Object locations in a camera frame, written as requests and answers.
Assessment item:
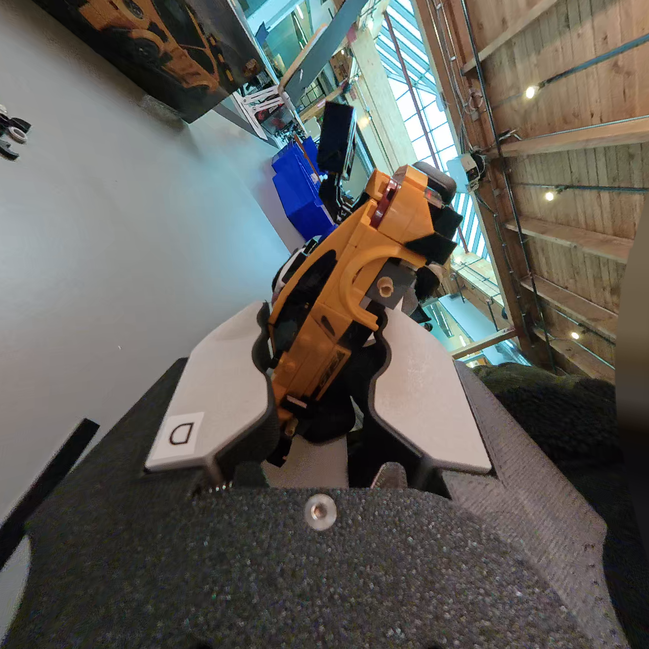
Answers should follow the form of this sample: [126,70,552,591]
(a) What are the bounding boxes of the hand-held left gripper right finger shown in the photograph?
[367,310,494,480]

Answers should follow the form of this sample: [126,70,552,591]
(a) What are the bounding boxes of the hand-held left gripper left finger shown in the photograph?
[144,302,281,475]

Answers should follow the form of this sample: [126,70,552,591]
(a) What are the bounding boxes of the yellow lego car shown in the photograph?
[266,101,464,467]

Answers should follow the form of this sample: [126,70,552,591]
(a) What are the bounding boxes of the black lego rod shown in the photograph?
[0,418,100,564]

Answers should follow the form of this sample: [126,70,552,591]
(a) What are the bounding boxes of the lego set box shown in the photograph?
[35,0,267,124]

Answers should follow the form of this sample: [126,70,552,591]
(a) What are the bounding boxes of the small white yellow lego piece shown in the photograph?
[0,104,32,162]

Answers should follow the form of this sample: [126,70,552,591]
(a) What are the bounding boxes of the blue plastic container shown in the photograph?
[271,137,338,243]

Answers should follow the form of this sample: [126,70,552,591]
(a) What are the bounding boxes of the white background book stand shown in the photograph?
[236,85,287,140]

